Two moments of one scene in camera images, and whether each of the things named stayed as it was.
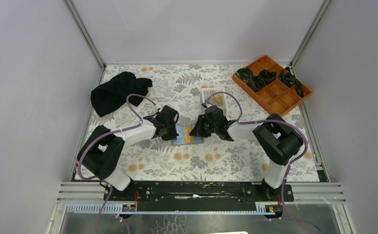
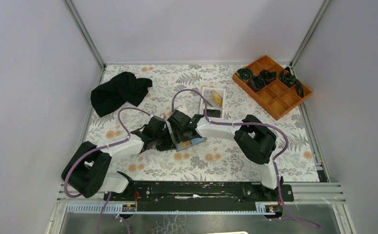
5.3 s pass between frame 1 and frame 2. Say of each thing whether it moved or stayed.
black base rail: stayed
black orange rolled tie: stayed
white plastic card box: stayed
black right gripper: moved
